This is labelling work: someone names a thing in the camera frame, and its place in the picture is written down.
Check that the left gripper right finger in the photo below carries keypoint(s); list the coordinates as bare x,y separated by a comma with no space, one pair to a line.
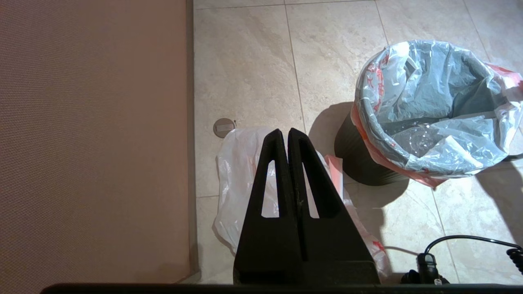
335,253

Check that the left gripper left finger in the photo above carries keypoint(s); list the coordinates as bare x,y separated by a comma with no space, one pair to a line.
269,245

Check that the black round trash bin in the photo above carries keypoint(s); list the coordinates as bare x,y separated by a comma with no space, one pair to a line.
367,163

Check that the round metal floor drain cover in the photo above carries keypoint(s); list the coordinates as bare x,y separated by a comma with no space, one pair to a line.
224,128

